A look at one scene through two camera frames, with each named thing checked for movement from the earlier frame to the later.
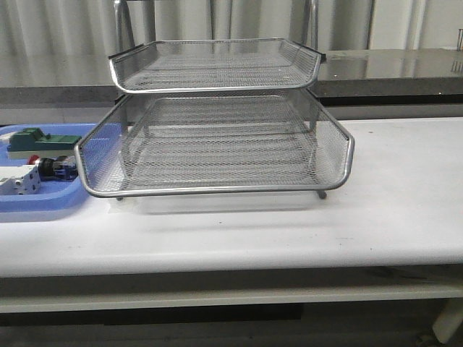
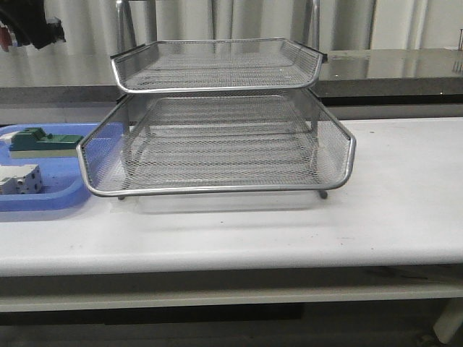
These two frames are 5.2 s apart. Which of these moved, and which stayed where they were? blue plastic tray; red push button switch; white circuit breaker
Moved: red push button switch
Stayed: white circuit breaker; blue plastic tray
